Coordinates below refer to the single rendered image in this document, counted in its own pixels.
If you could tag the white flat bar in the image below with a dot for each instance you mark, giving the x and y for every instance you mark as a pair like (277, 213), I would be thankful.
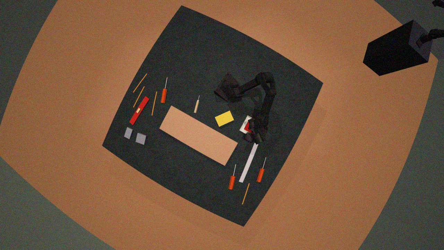
(248, 162)

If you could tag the tan wooden floor panel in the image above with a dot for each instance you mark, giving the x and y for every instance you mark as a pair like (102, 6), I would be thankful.
(197, 135)

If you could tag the orange-handled awl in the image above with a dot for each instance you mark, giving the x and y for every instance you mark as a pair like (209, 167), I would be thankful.
(232, 179)
(163, 95)
(261, 173)

